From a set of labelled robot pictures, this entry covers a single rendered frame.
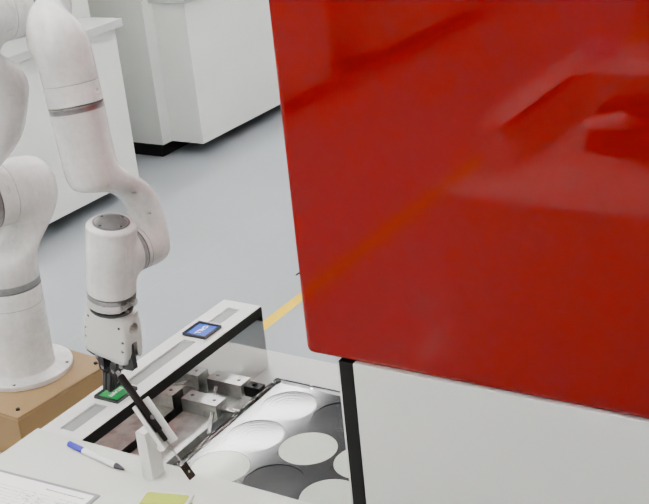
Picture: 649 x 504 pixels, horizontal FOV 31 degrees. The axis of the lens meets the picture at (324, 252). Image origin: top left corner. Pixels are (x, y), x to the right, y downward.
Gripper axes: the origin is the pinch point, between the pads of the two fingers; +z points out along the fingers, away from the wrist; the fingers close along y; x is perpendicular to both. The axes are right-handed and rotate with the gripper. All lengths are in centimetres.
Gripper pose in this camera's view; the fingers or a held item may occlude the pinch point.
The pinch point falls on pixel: (111, 378)
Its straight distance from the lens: 213.2
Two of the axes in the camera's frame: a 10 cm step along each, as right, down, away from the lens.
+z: -0.8, 8.7, 4.8
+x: -5.1, 3.8, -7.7
